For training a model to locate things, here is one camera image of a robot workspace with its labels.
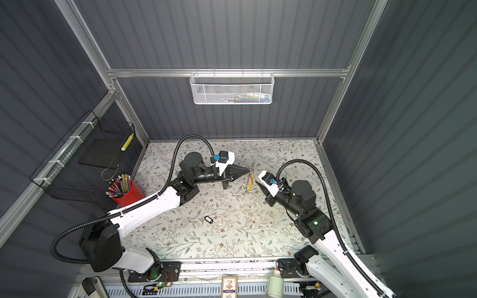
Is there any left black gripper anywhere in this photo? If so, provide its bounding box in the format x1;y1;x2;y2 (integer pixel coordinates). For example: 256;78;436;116
191;163;248;190

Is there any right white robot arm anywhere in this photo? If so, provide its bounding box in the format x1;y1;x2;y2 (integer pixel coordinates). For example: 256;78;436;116
256;171;396;298

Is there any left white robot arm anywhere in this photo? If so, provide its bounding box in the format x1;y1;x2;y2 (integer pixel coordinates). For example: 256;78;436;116
79;151;251;274

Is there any black key tag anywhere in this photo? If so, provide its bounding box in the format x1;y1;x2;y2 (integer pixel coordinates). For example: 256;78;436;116
204;216;214;224

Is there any pale green bottle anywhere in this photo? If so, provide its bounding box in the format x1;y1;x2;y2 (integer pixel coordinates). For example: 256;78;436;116
266;268;284;298

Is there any red pencil cup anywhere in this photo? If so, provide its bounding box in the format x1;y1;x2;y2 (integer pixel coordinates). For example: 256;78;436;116
105;174;146;207

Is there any small card box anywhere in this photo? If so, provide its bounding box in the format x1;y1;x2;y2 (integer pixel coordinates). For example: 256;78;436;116
221;275;237;298

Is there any yellow marker in basket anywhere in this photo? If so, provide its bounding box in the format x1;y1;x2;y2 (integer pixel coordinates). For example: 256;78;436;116
120;133;135;151

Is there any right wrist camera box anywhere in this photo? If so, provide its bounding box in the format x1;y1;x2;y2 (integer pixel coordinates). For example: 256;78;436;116
257;171;279;197

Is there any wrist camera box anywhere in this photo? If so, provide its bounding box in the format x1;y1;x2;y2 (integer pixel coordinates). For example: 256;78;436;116
257;171;279;197
213;150;235;176

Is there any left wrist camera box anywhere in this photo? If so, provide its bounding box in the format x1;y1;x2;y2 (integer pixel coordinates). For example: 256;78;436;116
213;150;235;176

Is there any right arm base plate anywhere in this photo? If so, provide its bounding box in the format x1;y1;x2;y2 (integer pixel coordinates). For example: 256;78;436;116
276;258;309;279

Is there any white mesh wall basket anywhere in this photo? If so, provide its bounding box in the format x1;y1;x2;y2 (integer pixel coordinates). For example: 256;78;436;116
190;73;275;105

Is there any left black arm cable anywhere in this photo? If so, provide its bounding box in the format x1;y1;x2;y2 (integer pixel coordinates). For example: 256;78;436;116
50;135;216;264

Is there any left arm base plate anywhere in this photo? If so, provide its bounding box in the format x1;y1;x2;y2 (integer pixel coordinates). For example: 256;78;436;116
127;261;182;284

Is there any slotted cable duct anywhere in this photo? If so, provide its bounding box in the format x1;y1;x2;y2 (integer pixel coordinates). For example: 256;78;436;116
134;282;304;298

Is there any black wire wall basket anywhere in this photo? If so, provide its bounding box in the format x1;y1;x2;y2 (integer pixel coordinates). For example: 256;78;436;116
30;113;142;209

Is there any black handle tool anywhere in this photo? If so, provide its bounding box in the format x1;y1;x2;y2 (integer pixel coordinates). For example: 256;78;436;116
81;276;109;298

